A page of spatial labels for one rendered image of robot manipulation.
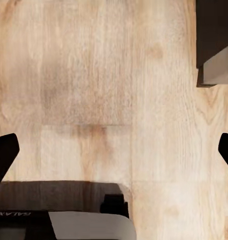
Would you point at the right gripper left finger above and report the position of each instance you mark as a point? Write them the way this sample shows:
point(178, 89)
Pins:
point(9, 149)

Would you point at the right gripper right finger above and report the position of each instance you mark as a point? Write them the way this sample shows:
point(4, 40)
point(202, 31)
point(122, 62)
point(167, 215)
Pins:
point(223, 146)

